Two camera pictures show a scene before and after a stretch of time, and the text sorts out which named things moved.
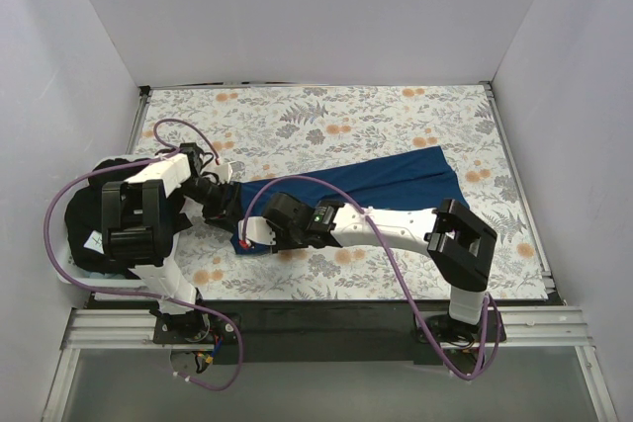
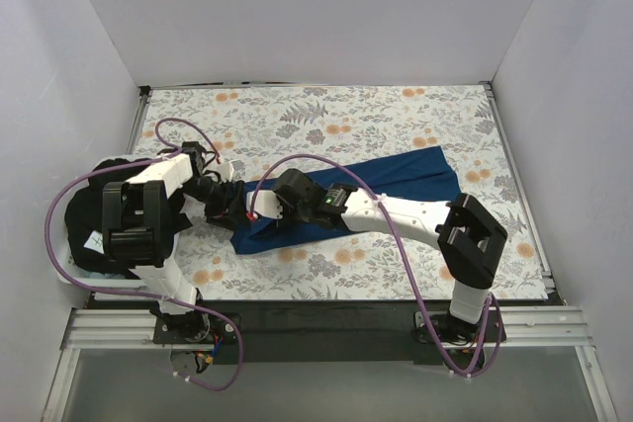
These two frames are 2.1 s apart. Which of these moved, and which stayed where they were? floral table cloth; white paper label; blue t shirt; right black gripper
Moved: right black gripper
Stayed: white paper label; floral table cloth; blue t shirt
